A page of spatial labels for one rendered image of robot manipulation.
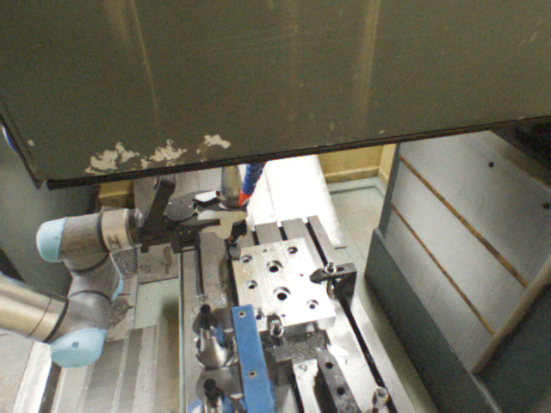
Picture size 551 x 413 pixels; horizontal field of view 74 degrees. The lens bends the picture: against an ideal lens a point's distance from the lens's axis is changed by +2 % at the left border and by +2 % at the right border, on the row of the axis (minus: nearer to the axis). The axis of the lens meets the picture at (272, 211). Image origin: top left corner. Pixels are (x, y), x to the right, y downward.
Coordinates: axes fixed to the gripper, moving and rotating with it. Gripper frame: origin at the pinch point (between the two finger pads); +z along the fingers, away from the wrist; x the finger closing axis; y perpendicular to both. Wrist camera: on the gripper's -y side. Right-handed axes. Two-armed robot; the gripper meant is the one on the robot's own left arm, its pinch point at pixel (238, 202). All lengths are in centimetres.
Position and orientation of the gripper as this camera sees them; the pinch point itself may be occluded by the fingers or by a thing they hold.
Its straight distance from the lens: 68.9
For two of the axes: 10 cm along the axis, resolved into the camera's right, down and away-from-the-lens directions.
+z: 9.8, -1.6, 1.5
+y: 0.3, 7.7, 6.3
